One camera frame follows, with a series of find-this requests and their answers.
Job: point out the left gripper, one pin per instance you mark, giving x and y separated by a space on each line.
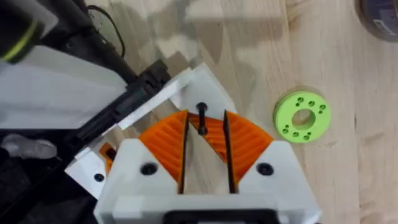
56 93

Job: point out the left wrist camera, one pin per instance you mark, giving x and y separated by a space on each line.
90 43

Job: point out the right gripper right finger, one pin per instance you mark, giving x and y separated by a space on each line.
267 158

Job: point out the black screw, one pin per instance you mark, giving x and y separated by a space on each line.
202 119

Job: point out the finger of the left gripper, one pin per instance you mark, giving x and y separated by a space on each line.
206 90

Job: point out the dark tape roll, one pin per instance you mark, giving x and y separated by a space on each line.
381 15

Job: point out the green disc with holes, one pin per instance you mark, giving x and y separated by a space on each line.
287 116

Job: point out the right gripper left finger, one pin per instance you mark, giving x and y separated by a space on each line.
146 155

